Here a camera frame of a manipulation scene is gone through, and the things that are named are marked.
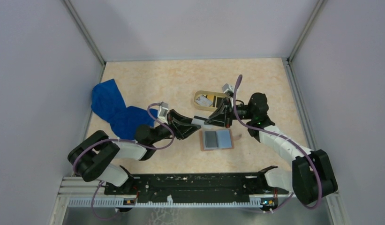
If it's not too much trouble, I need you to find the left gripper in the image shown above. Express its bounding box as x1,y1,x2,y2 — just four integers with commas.
150,109,202,144

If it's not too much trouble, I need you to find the blue cloth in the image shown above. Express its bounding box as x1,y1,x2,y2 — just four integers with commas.
91,79,158,140

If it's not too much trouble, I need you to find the white card in tray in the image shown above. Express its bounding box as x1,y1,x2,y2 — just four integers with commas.
195,95,213,107

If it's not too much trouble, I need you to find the black card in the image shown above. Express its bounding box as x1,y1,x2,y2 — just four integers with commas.
204,131,218,149
213,97,224,108

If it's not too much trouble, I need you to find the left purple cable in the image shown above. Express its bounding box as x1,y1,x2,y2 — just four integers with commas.
72,102,175,221

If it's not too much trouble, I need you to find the white card being carried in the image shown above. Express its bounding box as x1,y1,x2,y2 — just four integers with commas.
191,116,208,124

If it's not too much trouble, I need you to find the beige oval tray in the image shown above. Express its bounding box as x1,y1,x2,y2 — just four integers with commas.
193,90,226,112

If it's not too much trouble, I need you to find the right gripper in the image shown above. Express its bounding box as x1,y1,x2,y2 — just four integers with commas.
204,97,255,129

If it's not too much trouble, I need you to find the aluminium frame rail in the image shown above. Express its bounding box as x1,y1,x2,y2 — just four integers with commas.
57,175,340,209

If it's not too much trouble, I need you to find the tan leather card holder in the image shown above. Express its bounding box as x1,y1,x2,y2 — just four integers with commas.
199,129,242,151

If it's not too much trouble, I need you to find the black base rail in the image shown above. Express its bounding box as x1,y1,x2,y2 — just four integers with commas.
104,172,275,203

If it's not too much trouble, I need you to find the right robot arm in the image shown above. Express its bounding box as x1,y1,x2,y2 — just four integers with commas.
204,93,338,205

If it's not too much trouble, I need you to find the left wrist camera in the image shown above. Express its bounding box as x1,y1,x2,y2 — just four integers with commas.
158,102,169,123

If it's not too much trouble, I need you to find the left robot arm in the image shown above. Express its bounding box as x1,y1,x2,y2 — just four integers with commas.
68,110,201,194

